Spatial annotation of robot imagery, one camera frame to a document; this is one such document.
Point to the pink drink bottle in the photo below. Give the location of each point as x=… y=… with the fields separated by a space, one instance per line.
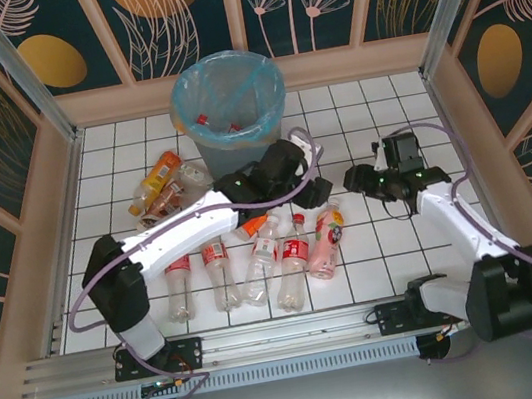
x=326 y=245

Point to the clear cola bottle red label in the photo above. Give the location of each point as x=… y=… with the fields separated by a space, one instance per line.
x=220 y=277
x=180 y=294
x=295 y=255

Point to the clear bottle orange label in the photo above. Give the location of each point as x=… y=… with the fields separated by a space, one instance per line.
x=250 y=228

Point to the clear water bottle white cap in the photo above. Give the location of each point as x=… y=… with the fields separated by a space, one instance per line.
x=262 y=256

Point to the clear plastic bottle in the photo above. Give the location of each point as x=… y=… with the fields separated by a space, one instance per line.
x=193 y=173

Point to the brown coffee drink bottle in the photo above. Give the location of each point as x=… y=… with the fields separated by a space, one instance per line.
x=165 y=200

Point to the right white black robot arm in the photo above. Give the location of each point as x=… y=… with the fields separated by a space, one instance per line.
x=452 y=223

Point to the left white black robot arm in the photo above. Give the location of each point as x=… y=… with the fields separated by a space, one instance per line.
x=175 y=234

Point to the grey mesh waste bin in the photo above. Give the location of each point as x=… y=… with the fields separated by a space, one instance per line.
x=219 y=158

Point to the red capped bottle in bin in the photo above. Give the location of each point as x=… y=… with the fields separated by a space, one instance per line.
x=234 y=126
x=202 y=118

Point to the blue plastic bin liner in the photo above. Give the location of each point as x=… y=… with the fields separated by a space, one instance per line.
x=189 y=95

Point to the orange juice bottle yellow label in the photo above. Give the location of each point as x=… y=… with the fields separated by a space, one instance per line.
x=160 y=173

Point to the right aluminium side rail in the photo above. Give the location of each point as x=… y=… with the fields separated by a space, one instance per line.
x=452 y=129

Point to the aluminium side rail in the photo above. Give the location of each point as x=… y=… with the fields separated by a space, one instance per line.
x=70 y=190
x=452 y=129

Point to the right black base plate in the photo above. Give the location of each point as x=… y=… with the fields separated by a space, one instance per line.
x=391 y=316

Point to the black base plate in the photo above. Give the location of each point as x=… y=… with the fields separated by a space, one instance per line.
x=189 y=351
x=391 y=316

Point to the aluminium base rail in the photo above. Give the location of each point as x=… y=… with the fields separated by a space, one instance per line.
x=292 y=332

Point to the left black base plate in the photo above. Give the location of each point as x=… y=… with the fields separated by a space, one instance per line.
x=189 y=351

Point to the left aluminium side rail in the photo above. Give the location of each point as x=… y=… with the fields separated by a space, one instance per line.
x=70 y=190

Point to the left aluminium frame post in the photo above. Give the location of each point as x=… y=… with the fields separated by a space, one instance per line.
x=21 y=61

